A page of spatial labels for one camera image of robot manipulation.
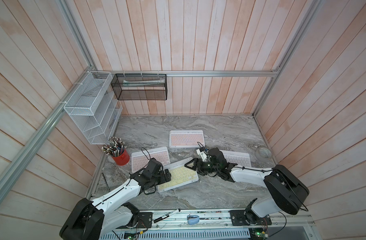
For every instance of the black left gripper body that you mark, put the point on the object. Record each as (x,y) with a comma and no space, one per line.
(160,178)

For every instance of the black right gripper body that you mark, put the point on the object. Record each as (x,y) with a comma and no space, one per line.
(207,167)

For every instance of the yellow key keyboard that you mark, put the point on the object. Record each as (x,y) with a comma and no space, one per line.
(180,176)

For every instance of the pink keyboard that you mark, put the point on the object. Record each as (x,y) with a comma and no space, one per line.
(140,159)
(182,139)

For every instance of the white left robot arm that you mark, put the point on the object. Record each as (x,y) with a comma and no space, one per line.
(91,219)

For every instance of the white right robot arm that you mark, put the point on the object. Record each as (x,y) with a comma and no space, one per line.
(287,192)

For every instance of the white key keyboard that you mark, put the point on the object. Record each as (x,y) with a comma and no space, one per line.
(242,159)

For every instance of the black marker pen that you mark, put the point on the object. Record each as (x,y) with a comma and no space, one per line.
(167,215)

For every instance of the red pen cup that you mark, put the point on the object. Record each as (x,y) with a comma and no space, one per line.
(116,149)

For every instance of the clear tape roll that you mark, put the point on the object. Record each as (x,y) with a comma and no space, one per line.
(263,154)

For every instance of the blue tape dispenser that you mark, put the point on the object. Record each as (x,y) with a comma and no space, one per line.
(193,219)

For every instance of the black mesh basket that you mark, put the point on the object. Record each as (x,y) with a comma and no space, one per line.
(140,87)

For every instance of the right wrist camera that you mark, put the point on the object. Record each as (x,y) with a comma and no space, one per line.
(202,152)

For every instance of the aluminium mounting rail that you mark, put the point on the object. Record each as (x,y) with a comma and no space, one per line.
(212,219)

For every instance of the white wire mesh shelf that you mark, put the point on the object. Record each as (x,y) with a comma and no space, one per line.
(94,109)

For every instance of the aluminium frame bar back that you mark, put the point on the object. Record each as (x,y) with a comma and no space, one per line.
(207,73)

